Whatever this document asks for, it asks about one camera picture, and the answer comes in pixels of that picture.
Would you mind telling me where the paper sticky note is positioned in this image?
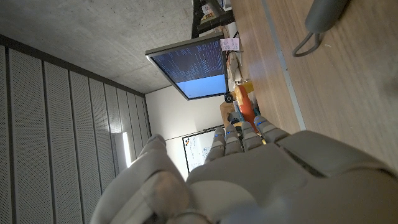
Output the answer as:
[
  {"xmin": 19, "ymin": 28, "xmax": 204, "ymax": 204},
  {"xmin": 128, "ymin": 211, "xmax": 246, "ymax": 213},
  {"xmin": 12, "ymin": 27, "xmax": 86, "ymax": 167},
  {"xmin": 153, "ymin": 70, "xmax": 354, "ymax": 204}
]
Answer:
[{"xmin": 220, "ymin": 37, "xmax": 240, "ymax": 52}]

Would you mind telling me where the orange teal toy airplane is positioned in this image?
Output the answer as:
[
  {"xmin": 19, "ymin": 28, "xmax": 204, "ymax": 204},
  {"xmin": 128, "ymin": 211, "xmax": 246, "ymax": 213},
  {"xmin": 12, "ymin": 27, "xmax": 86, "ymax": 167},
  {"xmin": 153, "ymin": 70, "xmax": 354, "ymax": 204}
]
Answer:
[{"xmin": 224, "ymin": 81, "xmax": 265, "ymax": 131}]

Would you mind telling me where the long ceiling light strip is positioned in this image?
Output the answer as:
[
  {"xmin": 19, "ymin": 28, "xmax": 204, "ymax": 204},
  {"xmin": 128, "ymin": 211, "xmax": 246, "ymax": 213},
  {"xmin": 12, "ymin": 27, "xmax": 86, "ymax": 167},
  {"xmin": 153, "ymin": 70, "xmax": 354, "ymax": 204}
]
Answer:
[{"xmin": 122, "ymin": 131, "xmax": 132, "ymax": 169}]

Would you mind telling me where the grey wire brush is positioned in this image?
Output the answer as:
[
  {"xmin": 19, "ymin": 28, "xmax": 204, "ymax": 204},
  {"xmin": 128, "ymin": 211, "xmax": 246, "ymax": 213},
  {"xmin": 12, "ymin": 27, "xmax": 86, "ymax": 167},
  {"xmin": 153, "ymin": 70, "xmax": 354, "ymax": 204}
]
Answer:
[{"xmin": 292, "ymin": 0, "xmax": 351, "ymax": 58}]

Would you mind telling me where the computer monitor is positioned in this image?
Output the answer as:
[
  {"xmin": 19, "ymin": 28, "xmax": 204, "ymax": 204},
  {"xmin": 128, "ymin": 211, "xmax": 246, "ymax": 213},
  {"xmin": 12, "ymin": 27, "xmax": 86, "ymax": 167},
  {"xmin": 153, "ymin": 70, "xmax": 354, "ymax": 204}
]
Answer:
[{"xmin": 145, "ymin": 32, "xmax": 229, "ymax": 101}]

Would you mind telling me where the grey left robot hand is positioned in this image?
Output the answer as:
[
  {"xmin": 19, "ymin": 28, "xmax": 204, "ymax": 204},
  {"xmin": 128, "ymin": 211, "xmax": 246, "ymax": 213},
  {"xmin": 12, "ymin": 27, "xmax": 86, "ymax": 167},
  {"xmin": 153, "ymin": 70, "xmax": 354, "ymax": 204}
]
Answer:
[{"xmin": 90, "ymin": 115, "xmax": 398, "ymax": 224}]

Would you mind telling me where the whiteboard with black frame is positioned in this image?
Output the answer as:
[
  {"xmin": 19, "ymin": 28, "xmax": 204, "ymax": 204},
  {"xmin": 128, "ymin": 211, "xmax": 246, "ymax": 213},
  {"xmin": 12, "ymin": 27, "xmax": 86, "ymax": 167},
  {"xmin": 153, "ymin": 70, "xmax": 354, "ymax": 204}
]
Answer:
[{"xmin": 182, "ymin": 126, "xmax": 224, "ymax": 174}]

